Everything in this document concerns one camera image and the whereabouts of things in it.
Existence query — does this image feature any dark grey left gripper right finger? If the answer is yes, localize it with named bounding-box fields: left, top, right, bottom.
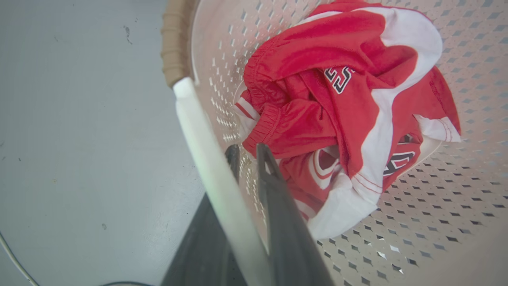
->
left=256, top=143, right=335, bottom=286

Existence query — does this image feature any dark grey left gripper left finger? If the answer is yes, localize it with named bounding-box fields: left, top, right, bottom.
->
left=160, top=144, right=247, bottom=286

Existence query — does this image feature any white perforated laundry basket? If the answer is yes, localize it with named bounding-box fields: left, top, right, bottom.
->
left=173, top=0, right=508, bottom=286

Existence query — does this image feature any red and white jersey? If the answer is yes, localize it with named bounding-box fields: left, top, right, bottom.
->
left=233, top=0, right=462, bottom=240

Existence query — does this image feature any thin white cable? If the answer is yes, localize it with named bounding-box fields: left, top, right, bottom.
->
left=0, top=232, right=39, bottom=286

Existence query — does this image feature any tan ribbed basket handle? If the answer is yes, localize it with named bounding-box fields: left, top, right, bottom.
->
left=161, top=0, right=198, bottom=88

